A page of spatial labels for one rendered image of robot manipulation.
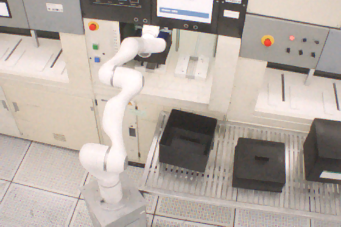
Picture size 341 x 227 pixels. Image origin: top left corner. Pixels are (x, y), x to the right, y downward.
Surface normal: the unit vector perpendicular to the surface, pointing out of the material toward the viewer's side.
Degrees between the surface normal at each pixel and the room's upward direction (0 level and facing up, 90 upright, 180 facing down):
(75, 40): 90
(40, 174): 0
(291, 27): 90
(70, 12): 90
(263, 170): 0
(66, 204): 0
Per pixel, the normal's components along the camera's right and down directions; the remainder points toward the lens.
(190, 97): 0.03, -0.69
